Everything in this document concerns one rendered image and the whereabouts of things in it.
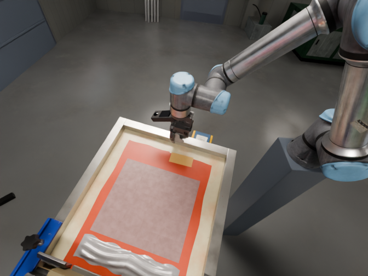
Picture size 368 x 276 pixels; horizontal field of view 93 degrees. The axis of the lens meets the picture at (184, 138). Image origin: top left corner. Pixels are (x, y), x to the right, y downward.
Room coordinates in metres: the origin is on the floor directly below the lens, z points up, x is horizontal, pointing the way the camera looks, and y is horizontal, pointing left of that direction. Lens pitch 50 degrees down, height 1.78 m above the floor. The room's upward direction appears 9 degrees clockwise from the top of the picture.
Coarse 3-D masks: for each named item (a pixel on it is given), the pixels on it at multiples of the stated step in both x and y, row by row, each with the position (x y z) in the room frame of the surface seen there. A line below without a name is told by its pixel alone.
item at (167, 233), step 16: (160, 176) 0.35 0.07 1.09; (176, 176) 0.36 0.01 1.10; (192, 176) 0.37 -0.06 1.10; (208, 176) 0.38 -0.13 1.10; (160, 192) 0.29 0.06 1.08; (176, 192) 0.29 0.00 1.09; (192, 192) 0.30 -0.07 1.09; (160, 208) 0.23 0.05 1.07; (176, 208) 0.23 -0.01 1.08; (192, 208) 0.24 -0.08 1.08; (144, 224) 0.16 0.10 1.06; (160, 224) 0.17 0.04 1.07; (176, 224) 0.18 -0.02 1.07; (192, 224) 0.19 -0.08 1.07; (144, 240) 0.11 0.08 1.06; (160, 240) 0.12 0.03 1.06; (176, 240) 0.13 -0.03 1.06; (192, 240) 0.13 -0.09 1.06; (160, 256) 0.07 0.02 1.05; (176, 256) 0.08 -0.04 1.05
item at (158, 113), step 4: (156, 112) 0.53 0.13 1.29; (160, 112) 0.53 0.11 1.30; (164, 112) 0.53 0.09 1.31; (168, 112) 0.52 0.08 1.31; (152, 116) 0.52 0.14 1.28; (156, 116) 0.51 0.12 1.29; (160, 116) 0.51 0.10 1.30; (164, 116) 0.50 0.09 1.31; (168, 116) 0.50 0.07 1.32; (152, 120) 0.51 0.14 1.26; (156, 120) 0.51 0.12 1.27; (160, 120) 0.50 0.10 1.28; (164, 120) 0.49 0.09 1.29; (168, 120) 0.49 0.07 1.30; (172, 120) 0.48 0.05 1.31
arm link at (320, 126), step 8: (328, 112) 0.52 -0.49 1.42; (320, 120) 0.51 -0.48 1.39; (328, 120) 0.49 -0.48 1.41; (312, 128) 0.52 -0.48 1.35; (320, 128) 0.49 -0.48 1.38; (328, 128) 0.47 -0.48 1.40; (304, 136) 0.52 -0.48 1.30; (312, 136) 0.49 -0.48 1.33; (320, 136) 0.45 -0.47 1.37; (312, 144) 0.47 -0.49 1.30
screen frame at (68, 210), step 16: (128, 128) 0.56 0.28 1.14; (144, 128) 0.55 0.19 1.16; (112, 144) 0.45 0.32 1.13; (192, 144) 0.50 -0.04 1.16; (208, 144) 0.51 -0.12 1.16; (96, 160) 0.36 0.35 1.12; (224, 176) 0.37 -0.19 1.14; (80, 192) 0.23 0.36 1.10; (224, 192) 0.31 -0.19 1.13; (64, 208) 0.17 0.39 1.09; (224, 208) 0.25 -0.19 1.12; (64, 224) 0.12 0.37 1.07; (224, 224) 0.19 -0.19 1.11; (208, 256) 0.09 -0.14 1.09; (208, 272) 0.05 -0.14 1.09
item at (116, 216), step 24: (144, 144) 0.49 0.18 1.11; (120, 168) 0.36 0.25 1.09; (144, 168) 0.38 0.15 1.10; (120, 192) 0.26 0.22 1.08; (144, 192) 0.28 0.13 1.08; (96, 216) 0.17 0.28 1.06; (120, 216) 0.18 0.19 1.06; (144, 216) 0.19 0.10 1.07; (120, 240) 0.10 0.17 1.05; (72, 264) 0.02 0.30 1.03
